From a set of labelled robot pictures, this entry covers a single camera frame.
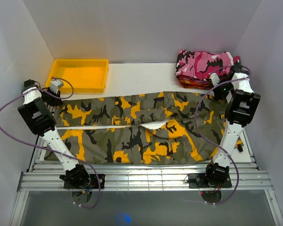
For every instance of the aluminium rail frame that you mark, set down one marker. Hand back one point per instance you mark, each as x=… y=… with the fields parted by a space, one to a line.
x=136 y=195

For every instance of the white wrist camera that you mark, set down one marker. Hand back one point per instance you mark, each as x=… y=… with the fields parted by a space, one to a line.
x=55 y=85
x=215 y=80

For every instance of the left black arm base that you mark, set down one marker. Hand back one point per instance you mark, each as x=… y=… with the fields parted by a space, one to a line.
x=93 y=183

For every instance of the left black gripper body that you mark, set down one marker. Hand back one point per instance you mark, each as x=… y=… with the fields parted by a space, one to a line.
x=49 y=99

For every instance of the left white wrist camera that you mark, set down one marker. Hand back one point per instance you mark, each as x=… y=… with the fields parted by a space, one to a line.
x=55 y=85

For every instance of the yellow green camouflage trousers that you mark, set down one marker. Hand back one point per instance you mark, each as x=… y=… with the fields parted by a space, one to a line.
x=161 y=128

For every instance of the pink camouflage folded trousers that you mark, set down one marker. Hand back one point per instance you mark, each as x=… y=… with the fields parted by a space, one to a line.
x=200 y=64

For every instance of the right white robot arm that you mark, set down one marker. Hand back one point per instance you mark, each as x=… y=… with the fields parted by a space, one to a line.
x=238 y=114

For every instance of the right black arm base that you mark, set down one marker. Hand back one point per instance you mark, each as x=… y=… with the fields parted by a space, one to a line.
x=199 y=180

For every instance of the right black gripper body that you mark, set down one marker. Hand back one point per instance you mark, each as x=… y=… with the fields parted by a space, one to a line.
x=222 y=90

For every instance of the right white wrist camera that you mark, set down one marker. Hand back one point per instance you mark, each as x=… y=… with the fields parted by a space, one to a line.
x=215 y=80

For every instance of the orange camouflage folded trousers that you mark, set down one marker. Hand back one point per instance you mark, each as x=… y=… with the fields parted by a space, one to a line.
x=193 y=83

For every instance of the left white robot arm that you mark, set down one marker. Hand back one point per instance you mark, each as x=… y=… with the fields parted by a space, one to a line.
x=41 y=122

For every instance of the yellow plastic tray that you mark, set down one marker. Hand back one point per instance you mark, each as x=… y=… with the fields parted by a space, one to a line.
x=84 y=75

